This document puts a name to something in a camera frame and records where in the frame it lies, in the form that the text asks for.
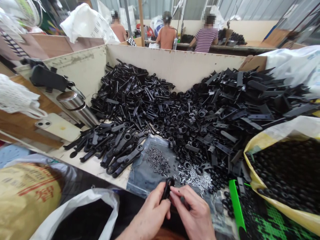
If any yellow sack of black caps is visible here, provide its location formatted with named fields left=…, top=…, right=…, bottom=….
left=244, top=115, right=320, bottom=229

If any pile of dark screws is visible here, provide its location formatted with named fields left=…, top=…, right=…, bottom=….
left=143, top=146, right=171, bottom=175

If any pile of black flat handles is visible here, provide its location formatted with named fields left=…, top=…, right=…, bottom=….
left=192, top=66, right=320, bottom=180

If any pile of assembled black levers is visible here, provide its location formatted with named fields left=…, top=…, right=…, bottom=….
left=63, top=121, right=150, bottom=178

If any yellow woven sack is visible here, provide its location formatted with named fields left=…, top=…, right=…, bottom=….
left=0, top=162, right=64, bottom=240

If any person's left hand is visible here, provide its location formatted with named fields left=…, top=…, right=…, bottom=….
left=124, top=181, right=175, bottom=237

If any large white plastic sack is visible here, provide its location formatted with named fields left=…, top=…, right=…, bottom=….
left=257, top=45, right=320, bottom=93

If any green plastic crate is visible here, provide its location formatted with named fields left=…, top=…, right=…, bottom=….
left=228, top=179, right=320, bottom=240

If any white printed woven sack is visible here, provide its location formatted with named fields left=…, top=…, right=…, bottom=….
left=59, top=3, right=120, bottom=44

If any white smartphone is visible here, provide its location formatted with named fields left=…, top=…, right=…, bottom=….
left=34, top=112, right=81, bottom=142

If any white mesh bag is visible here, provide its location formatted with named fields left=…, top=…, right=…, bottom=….
left=0, top=74, right=48, bottom=119

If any stainless steel thermos bottle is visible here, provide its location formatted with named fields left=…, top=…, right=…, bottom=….
left=56, top=90, right=100, bottom=128

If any pile of silver pins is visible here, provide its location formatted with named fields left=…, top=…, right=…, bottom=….
left=172, top=164, right=213, bottom=198

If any brown wooden bench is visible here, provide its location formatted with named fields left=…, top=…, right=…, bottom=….
left=0, top=74, right=66, bottom=150

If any pile of black ribbed knobs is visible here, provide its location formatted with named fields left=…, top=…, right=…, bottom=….
left=150, top=90, right=225, bottom=173

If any clear plastic bag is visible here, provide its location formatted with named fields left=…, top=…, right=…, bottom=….
left=126, top=136, right=180, bottom=199

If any workbench with black parts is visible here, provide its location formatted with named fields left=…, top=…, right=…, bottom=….
left=175, top=27, right=278, bottom=56

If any black plastic lever part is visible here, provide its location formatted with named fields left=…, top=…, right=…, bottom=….
left=160, top=177, right=176, bottom=202

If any white bag of black parts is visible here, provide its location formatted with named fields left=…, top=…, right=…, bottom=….
left=30, top=187, right=120, bottom=240

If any white wooden bin wall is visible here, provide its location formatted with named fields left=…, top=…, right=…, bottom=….
left=15, top=44, right=268, bottom=100

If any blue perforated plastic basket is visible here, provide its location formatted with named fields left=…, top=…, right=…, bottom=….
left=0, top=144, right=34, bottom=168

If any pile of black slotted clips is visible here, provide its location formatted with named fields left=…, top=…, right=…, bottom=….
left=89, top=59, right=175, bottom=130

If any white electric fan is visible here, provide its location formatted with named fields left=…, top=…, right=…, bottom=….
left=15, top=0, right=47, bottom=28

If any pile of black rubber rings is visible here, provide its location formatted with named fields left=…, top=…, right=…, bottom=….
left=205, top=170, right=235, bottom=218

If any person's right hand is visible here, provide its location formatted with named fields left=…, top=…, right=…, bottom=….
left=170, top=185, right=217, bottom=240

